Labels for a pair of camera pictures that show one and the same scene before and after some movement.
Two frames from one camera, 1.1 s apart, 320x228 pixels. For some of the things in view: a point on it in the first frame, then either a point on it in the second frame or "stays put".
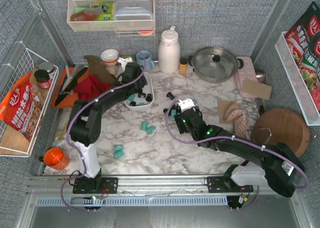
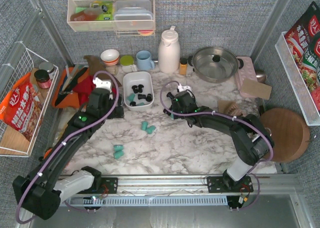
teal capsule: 149,129 stays put
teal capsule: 118,148 stays put
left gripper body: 139,82 to 115,108
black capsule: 149,98 stays put
